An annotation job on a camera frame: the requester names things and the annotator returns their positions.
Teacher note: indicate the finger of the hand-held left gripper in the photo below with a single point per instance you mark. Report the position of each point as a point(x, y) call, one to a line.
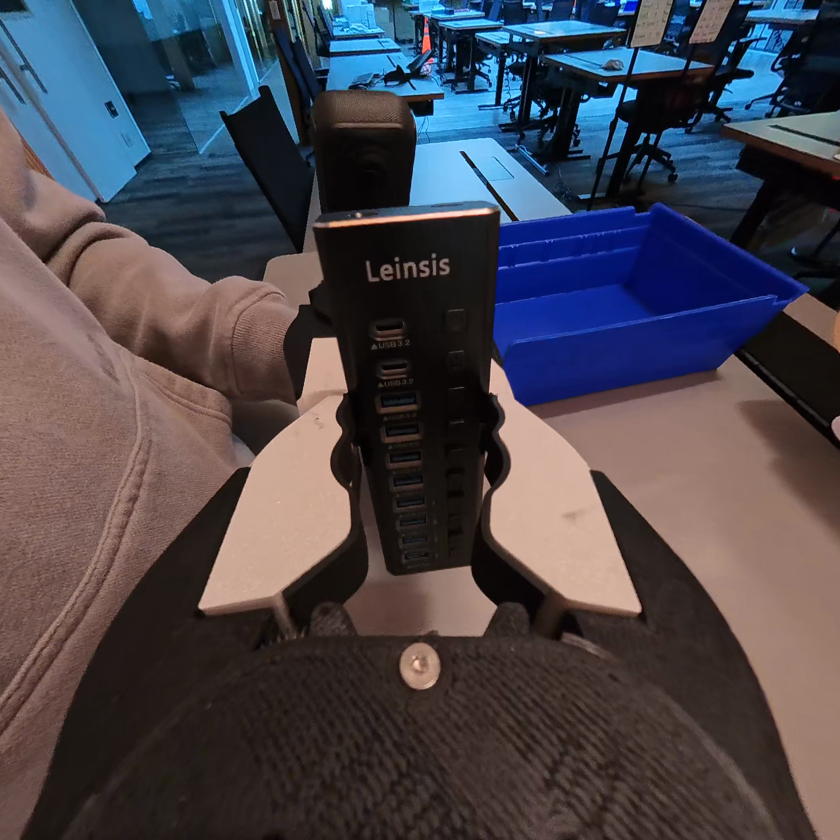
point(321, 367)

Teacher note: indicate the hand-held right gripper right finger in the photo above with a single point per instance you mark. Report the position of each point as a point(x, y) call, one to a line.
point(558, 518)

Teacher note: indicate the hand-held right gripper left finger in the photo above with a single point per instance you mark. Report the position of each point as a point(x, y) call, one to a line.
point(289, 518)

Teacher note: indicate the matte black usb hub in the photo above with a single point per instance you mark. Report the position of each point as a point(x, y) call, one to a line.
point(407, 328)

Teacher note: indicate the blue plastic bin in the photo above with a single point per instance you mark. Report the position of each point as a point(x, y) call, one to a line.
point(590, 341)

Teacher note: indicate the person's left forearm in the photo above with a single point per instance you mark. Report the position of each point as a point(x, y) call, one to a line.
point(216, 328)

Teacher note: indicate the wooden desk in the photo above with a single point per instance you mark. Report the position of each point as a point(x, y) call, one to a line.
point(774, 128)
point(656, 69)
point(394, 92)

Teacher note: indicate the white side table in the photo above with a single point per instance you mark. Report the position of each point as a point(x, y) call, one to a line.
point(453, 177)

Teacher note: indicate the orange traffic cone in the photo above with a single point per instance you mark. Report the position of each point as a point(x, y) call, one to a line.
point(426, 36)

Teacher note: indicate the white door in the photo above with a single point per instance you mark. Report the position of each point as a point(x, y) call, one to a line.
point(72, 98)

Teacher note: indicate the black floor sign stand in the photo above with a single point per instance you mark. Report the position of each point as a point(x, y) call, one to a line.
point(712, 19)
point(651, 23)

